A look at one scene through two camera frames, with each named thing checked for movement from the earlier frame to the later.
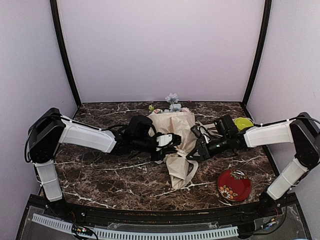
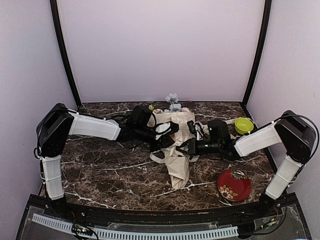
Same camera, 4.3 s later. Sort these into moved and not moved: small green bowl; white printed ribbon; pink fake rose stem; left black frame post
Moved: white printed ribbon
Not moved: pink fake rose stem; small green bowl; left black frame post
